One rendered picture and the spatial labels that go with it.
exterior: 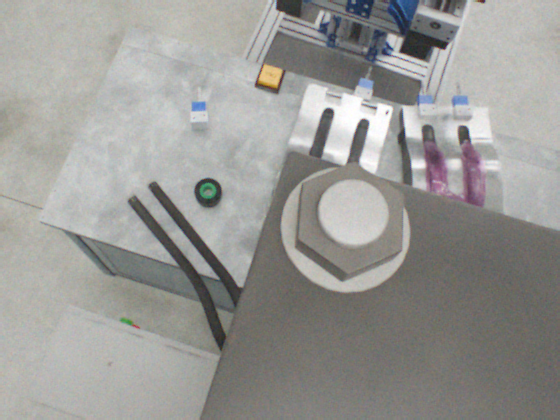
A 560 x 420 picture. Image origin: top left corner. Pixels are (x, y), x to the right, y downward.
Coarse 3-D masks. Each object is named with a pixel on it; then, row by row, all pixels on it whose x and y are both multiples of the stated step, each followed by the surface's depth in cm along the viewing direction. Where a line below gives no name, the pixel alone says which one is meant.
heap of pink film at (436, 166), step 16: (432, 144) 182; (464, 144) 184; (432, 160) 177; (464, 160) 178; (480, 160) 177; (432, 176) 175; (464, 176) 176; (480, 176) 175; (432, 192) 175; (448, 192) 175; (464, 192) 176; (480, 192) 175
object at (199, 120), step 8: (200, 88) 194; (200, 96) 192; (192, 104) 190; (200, 104) 190; (192, 112) 188; (200, 112) 188; (192, 120) 187; (200, 120) 187; (192, 128) 190; (200, 128) 191
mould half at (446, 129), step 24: (408, 120) 188; (432, 120) 188; (456, 120) 188; (480, 120) 188; (408, 144) 184; (456, 144) 184; (480, 144) 185; (408, 168) 182; (456, 168) 178; (456, 192) 177
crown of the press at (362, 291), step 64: (320, 192) 53; (384, 192) 53; (256, 256) 55; (320, 256) 51; (384, 256) 51; (448, 256) 55; (512, 256) 55; (256, 320) 52; (320, 320) 53; (384, 320) 53; (448, 320) 53; (512, 320) 53; (256, 384) 51; (320, 384) 51; (384, 384) 51; (448, 384) 51; (512, 384) 51
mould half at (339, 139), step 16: (304, 96) 186; (320, 96) 186; (352, 96) 187; (304, 112) 185; (320, 112) 184; (336, 112) 184; (352, 112) 185; (384, 112) 185; (304, 128) 183; (336, 128) 183; (352, 128) 183; (384, 128) 183; (304, 144) 181; (336, 144) 181; (368, 144) 181; (336, 160) 179; (368, 160) 180; (272, 192) 173
